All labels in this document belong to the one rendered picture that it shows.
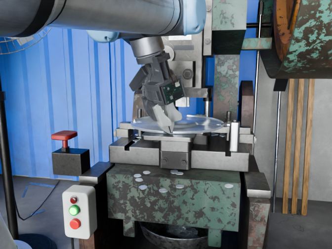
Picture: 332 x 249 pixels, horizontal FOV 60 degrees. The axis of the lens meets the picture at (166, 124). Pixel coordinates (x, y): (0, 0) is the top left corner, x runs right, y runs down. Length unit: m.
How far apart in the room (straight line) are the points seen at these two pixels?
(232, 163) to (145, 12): 0.61
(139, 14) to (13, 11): 0.18
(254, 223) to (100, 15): 0.64
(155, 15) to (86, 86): 1.99
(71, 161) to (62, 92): 1.62
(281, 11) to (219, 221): 0.83
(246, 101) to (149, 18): 0.91
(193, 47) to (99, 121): 1.55
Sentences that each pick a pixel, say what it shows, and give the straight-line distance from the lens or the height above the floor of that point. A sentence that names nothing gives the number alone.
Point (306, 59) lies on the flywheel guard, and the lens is 0.82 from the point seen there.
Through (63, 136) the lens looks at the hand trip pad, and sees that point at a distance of 0.89.
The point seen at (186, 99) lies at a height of 0.85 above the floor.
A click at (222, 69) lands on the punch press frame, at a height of 0.95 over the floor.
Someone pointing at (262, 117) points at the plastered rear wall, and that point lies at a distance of 2.20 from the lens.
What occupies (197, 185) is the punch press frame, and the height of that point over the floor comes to 0.63.
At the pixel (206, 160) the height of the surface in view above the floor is 0.68.
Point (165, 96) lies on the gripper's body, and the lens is 0.67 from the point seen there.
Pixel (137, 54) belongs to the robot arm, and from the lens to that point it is 0.67.
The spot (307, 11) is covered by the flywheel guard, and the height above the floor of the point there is 1.07.
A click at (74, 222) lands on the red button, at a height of 0.55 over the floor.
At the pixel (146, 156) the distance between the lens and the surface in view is 0.93.
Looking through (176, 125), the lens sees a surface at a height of 0.79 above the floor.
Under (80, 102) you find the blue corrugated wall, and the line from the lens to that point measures 2.42.
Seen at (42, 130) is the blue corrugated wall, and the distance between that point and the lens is 2.64.
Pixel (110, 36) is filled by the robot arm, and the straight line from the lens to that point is 0.56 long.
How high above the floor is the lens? 0.95
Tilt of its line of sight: 11 degrees down
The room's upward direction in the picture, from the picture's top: straight up
